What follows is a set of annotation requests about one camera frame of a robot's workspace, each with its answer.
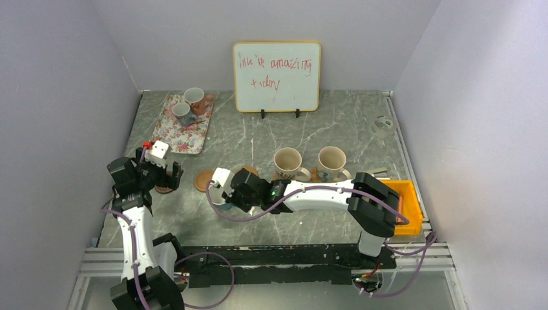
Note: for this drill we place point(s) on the yellow framed whiteboard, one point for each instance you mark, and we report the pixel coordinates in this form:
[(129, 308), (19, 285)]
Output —
[(277, 76)]

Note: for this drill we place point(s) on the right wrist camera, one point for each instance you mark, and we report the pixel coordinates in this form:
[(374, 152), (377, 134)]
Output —
[(222, 178)]

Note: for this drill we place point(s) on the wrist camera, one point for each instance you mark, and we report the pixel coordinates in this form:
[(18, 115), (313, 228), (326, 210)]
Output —
[(155, 153), (222, 178)]

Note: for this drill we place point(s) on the green white stapler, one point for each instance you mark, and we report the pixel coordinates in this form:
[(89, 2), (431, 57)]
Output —
[(379, 173)]

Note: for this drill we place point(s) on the black whiteboard stand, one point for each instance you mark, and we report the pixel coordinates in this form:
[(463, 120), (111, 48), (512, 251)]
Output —
[(296, 113)]

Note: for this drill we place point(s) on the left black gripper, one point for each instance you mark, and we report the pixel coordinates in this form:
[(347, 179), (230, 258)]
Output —
[(169, 181)]

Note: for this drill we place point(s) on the dark walnut wooden coaster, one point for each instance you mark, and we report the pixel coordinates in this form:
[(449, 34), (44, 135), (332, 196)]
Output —
[(165, 189)]

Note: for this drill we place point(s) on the cream coral pattern mug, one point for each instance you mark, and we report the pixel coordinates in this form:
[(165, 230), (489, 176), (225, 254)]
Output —
[(288, 165)]

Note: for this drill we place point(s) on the floral serving tray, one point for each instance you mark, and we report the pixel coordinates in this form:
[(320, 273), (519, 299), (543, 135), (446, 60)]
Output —
[(183, 140)]

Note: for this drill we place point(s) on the clear tape roll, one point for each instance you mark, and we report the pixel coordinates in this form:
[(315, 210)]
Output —
[(383, 126)]

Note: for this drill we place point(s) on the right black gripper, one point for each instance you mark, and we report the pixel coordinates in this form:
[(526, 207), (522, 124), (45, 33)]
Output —
[(231, 196)]

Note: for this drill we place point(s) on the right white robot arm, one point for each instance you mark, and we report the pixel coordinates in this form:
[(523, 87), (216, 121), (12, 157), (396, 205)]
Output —
[(371, 203)]

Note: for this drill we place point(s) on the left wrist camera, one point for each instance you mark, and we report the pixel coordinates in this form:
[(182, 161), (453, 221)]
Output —
[(155, 153)]

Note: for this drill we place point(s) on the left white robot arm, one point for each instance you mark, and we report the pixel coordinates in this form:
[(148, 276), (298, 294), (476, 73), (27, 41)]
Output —
[(147, 278)]

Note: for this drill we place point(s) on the yellow orange object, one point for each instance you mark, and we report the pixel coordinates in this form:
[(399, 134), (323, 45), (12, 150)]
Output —
[(409, 207)]

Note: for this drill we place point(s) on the orange floral mug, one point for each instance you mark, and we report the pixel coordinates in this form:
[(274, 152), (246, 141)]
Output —
[(198, 100)]

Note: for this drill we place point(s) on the light wooden coaster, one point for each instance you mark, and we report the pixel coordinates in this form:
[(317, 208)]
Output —
[(250, 169), (202, 178)]

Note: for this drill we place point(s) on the small light blue mug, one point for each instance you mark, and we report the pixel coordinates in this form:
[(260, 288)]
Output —
[(183, 114)]

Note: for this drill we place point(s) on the teal blue mug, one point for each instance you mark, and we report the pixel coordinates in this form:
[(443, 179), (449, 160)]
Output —
[(220, 203)]

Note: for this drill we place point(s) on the cream seahorse mug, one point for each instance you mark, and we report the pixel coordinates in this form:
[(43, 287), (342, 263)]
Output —
[(331, 162)]

